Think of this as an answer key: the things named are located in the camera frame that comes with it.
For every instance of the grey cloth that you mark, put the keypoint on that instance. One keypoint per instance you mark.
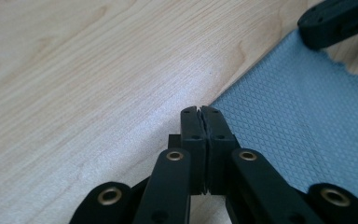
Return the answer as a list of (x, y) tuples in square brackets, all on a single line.
[(292, 109)]

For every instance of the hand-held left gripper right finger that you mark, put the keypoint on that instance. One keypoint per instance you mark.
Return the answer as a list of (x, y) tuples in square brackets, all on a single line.
[(219, 133)]

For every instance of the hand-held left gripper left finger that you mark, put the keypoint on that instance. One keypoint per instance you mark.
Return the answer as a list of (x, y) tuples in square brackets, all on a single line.
[(195, 133)]

